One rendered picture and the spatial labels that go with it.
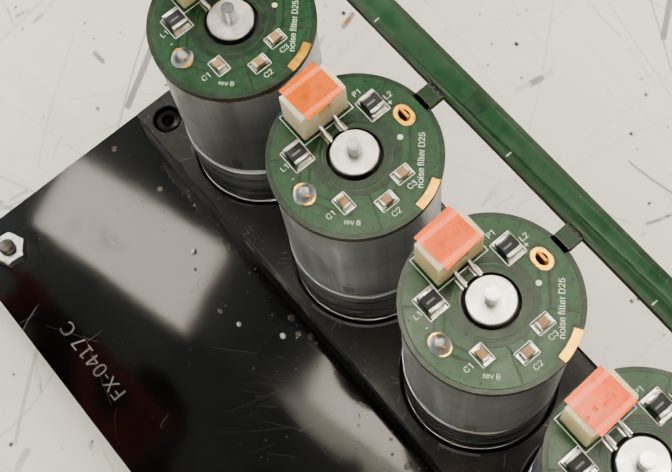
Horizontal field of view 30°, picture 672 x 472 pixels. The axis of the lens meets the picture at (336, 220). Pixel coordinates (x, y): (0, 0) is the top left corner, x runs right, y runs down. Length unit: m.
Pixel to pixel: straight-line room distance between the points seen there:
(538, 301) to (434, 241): 0.02
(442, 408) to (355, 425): 0.04
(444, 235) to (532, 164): 0.02
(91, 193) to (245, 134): 0.05
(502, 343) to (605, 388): 0.02
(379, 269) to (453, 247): 0.02
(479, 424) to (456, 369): 0.02
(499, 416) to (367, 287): 0.03
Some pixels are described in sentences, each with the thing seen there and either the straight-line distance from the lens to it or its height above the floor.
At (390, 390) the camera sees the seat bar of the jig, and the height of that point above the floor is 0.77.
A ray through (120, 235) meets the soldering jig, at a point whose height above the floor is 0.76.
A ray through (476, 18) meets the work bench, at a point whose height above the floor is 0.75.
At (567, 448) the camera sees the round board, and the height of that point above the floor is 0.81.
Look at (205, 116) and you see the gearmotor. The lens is 0.19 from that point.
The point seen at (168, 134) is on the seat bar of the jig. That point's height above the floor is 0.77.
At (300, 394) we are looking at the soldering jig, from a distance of 0.22.
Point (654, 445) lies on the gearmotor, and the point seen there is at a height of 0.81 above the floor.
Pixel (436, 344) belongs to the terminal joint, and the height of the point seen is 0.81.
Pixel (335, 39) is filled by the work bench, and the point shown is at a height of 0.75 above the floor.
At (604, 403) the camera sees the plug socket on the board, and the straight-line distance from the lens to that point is 0.16.
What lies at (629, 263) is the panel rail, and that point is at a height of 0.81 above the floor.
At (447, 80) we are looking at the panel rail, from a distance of 0.18.
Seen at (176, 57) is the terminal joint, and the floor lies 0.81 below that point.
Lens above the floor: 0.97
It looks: 69 degrees down
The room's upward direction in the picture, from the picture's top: 11 degrees counter-clockwise
